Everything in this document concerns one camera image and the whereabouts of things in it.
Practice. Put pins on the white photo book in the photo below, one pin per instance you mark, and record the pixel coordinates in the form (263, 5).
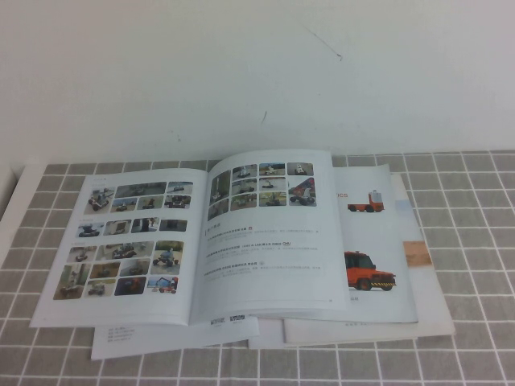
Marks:
(261, 261)

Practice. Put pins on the brochure with orange trucks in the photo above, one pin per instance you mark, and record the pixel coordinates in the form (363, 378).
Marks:
(374, 233)

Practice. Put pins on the plain white paper sheet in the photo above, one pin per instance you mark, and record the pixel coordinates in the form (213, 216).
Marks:
(265, 333)

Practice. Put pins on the white leaflet with QR codes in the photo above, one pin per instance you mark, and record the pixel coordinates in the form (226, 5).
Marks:
(161, 337)

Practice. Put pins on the cream brochure with wood picture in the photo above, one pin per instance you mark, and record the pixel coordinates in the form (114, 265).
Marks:
(434, 313)

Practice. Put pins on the grey checked tablecloth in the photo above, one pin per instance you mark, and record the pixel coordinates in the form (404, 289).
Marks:
(462, 321)

